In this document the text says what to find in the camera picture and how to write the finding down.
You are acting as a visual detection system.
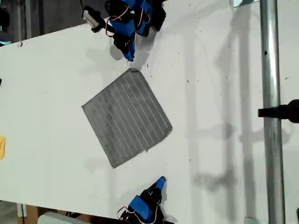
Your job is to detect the wooden table leg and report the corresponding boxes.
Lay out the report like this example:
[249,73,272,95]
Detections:
[16,203,39,219]

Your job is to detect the camera black stalk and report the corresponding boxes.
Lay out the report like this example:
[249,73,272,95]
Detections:
[91,19,109,34]

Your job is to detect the steel post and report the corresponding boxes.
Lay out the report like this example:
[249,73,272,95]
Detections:
[259,0,286,224]

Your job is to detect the grey striped towel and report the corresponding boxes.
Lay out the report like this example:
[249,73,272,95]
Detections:
[81,68,173,169]

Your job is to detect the black clamp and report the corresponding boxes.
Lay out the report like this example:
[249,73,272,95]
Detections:
[257,99,299,124]

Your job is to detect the yellow object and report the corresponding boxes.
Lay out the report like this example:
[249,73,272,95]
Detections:
[0,135,7,161]

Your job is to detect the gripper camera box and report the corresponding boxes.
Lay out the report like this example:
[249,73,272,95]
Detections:
[82,5,100,29]

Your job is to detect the white box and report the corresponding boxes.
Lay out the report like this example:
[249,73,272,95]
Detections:
[37,211,91,224]

